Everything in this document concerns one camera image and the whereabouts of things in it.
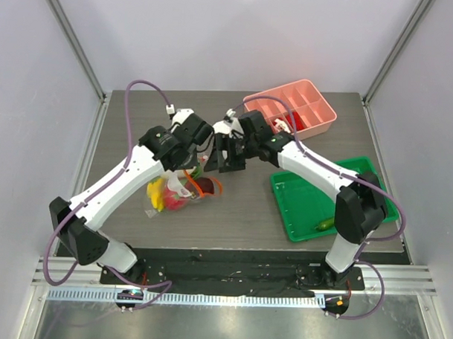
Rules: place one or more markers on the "red fake food piece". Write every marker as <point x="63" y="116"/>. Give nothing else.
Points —
<point x="295" y="120"/>

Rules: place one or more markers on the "pink compartment tray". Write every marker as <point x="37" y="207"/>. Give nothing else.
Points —
<point x="300" y="96"/>

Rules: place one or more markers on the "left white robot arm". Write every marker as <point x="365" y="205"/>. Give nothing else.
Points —
<point x="160" y="152"/>

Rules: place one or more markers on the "green plastic tray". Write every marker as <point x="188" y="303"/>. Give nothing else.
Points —
<point x="301" y="206"/>

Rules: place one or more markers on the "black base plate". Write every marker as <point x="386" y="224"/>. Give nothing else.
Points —
<point x="238" y="273"/>

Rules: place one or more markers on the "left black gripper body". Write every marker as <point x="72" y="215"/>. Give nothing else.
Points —
<point x="190" y="162"/>

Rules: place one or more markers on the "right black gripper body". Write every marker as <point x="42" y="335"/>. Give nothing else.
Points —
<point x="230" y="152"/>

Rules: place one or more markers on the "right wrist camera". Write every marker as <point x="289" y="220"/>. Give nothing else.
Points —
<point x="228" y="127"/>

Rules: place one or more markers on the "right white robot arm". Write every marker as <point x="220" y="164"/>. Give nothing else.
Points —
<point x="359" y="200"/>

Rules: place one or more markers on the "red white fake food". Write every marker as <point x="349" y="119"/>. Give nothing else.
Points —
<point x="281" y="126"/>

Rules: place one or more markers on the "white fake radish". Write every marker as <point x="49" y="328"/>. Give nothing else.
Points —
<point x="174" y="184"/>

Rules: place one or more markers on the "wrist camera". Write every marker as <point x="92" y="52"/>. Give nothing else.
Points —
<point x="228" y="127"/>
<point x="177" y="116"/>

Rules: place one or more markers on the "green fake chili pepper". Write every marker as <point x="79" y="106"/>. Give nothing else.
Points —
<point x="325" y="225"/>

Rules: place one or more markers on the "yellow fake banana bunch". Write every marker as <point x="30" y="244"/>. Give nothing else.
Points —
<point x="154" y="193"/>

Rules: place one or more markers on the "dark red fake food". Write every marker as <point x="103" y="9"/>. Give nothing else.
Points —
<point x="209" y="186"/>

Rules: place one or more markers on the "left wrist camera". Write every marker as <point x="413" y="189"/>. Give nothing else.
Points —
<point x="177" y="116"/>

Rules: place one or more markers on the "clear orange zip top bag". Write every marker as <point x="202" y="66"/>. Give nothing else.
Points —
<point x="188" y="180"/>

